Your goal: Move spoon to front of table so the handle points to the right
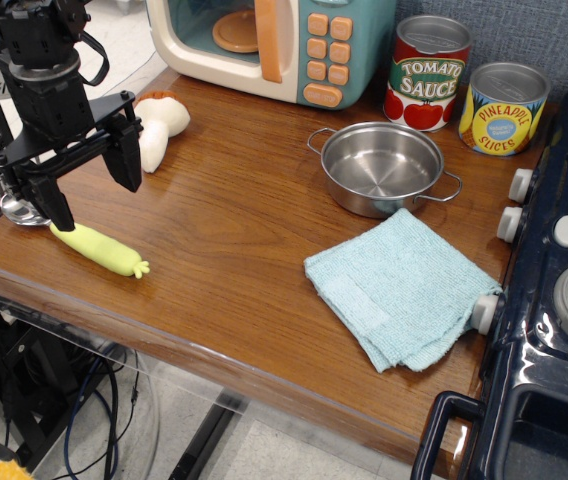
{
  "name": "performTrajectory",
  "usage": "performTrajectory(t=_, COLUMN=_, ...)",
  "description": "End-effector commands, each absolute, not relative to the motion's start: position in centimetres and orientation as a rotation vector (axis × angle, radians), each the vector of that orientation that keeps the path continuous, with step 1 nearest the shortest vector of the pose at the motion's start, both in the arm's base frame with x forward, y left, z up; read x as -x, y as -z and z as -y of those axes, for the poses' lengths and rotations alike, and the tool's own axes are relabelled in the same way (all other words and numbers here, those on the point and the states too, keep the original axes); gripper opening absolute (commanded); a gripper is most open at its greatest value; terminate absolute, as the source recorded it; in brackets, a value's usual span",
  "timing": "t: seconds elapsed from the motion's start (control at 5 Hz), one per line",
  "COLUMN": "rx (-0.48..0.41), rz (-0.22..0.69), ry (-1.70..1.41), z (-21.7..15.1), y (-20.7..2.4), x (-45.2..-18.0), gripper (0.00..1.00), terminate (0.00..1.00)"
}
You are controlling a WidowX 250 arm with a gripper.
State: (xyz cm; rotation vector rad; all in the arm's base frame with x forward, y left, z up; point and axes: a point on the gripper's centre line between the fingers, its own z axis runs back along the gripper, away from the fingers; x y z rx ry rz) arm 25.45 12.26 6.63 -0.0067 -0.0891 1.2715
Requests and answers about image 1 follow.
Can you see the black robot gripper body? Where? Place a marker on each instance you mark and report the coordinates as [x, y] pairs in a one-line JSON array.
[[62, 129]]

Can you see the spoon with green handle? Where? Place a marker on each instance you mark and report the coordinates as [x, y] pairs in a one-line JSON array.
[[93, 245]]

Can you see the pineapple slices can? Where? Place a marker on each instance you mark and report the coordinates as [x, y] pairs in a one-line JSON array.
[[503, 106]]

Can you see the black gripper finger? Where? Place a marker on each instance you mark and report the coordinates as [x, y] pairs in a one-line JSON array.
[[44, 193], [122, 157]]

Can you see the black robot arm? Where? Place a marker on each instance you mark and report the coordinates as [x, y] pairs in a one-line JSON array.
[[61, 128]]

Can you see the teal toy microwave oven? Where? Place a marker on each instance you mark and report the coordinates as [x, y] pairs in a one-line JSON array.
[[321, 54]]

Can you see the tomato sauce can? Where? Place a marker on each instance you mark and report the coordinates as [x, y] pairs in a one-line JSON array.
[[429, 59]]

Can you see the light blue folded cloth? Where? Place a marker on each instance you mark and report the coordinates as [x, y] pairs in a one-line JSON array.
[[402, 291]]

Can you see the clear acrylic table guard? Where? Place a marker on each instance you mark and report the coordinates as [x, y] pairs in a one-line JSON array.
[[63, 324]]

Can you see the dark blue toy stove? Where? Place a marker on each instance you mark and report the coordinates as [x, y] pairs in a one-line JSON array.
[[519, 423]]

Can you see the plush white mushroom toy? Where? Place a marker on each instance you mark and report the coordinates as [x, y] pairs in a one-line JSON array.
[[162, 116]]

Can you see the small stainless steel pot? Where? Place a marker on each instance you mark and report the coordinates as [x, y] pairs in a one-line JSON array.
[[373, 169]]

